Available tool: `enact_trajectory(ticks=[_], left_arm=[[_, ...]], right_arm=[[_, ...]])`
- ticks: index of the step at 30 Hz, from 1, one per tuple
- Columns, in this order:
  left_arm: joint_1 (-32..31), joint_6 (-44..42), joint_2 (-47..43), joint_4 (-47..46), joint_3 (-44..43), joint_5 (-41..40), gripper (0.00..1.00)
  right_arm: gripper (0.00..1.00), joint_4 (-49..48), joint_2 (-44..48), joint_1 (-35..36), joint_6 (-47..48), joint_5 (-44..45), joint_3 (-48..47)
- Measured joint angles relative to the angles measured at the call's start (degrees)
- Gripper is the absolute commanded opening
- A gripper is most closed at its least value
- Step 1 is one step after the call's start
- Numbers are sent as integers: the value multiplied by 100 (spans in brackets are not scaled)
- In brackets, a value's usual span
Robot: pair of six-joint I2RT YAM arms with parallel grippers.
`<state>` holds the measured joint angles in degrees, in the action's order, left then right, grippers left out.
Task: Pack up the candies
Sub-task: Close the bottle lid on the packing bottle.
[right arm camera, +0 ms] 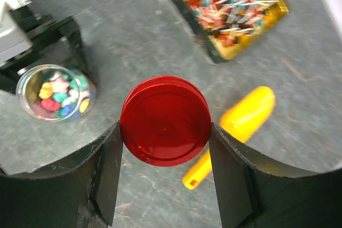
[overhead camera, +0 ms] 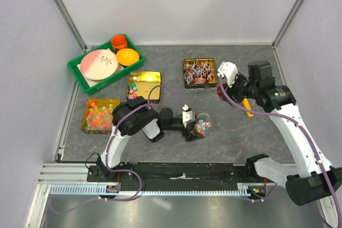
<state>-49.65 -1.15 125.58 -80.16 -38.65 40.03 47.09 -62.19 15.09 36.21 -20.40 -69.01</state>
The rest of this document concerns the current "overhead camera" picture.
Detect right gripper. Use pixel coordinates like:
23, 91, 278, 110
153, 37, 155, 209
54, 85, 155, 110
218, 70, 259, 107

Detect yellow plastic scoop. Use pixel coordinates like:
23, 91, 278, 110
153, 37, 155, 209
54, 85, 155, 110
242, 98, 254, 117

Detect clear glass jar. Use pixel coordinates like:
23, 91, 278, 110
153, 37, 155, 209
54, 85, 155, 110
193, 113, 212, 137

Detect red round lid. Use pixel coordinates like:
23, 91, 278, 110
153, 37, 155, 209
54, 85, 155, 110
217, 85, 224, 99

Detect tin of pastel star candies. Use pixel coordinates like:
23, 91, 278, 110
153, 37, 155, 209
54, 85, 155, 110
126, 71, 162, 104

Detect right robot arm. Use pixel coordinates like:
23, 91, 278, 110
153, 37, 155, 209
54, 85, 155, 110
217, 60, 341, 206

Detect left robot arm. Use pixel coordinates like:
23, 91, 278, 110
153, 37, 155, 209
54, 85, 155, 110
96, 97, 204, 182

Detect tin of bright star candies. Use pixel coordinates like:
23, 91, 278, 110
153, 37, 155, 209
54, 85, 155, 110
81, 98, 121, 135

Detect tin of lollipops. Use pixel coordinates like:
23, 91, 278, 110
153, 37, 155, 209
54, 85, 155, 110
182, 58, 218, 90

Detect orange plastic bowl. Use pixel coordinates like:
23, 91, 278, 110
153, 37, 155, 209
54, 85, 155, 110
116, 49, 139, 67

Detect pink white plate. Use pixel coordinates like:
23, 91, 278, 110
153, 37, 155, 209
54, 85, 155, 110
79, 49, 122, 81

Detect orange plastic cup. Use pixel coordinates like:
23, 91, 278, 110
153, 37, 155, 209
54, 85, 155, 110
111, 34, 128, 51

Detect green plastic tray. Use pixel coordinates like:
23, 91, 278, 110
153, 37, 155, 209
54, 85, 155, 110
67, 34, 145, 95

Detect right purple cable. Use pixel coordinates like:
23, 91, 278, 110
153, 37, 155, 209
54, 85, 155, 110
217, 77, 339, 226

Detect purple cable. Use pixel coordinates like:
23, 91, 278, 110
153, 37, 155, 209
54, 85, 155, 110
217, 77, 339, 226
48, 84, 189, 214

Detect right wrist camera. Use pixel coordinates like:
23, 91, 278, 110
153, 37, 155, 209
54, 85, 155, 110
217, 62, 238, 88

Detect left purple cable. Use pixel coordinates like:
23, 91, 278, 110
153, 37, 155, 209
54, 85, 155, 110
48, 84, 189, 214

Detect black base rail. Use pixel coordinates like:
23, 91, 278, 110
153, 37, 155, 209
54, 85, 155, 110
87, 162, 264, 192

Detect grey cable duct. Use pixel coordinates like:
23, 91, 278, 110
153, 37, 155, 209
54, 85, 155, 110
50, 184, 252, 196

